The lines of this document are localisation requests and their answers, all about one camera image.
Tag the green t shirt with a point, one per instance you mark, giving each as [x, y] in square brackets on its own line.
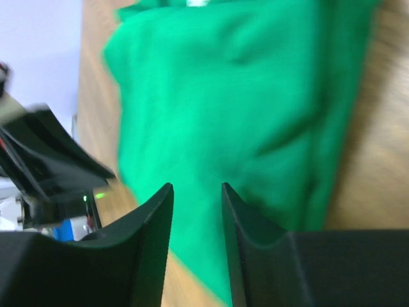
[257, 94]

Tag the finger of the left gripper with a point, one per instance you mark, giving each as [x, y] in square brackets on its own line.
[45, 125]
[40, 172]

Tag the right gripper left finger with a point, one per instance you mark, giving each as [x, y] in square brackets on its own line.
[121, 264]

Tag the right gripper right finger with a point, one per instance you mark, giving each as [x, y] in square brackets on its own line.
[269, 266]

